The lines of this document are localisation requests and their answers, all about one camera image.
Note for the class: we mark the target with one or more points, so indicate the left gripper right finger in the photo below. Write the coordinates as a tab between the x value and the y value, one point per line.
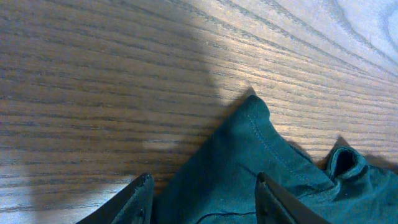
275	204

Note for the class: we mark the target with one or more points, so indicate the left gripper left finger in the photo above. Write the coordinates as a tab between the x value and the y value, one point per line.
132	205

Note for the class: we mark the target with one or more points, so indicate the black t-shirt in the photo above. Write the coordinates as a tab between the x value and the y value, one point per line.
217	184

